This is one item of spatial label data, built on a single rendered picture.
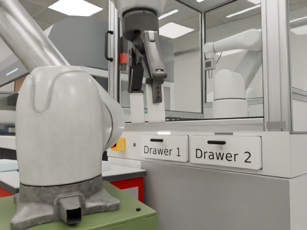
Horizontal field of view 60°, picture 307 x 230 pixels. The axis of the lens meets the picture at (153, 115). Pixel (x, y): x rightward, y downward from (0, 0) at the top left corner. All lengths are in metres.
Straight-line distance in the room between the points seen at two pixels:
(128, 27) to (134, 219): 0.35
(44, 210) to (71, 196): 0.05
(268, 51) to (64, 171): 0.76
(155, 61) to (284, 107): 0.58
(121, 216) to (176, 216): 0.77
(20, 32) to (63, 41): 1.13
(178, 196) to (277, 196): 0.43
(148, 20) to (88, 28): 1.52
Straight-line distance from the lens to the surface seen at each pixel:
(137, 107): 0.60
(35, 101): 0.50
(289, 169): 0.95
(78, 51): 1.95
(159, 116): 0.47
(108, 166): 1.32
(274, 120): 0.95
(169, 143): 1.19
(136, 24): 0.53
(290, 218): 0.98
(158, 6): 0.56
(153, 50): 0.47
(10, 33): 0.82
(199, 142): 1.08
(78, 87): 0.50
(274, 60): 0.98
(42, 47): 0.78
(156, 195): 1.30
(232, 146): 1.00
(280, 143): 0.95
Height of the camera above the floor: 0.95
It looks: 4 degrees up
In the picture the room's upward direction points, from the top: straight up
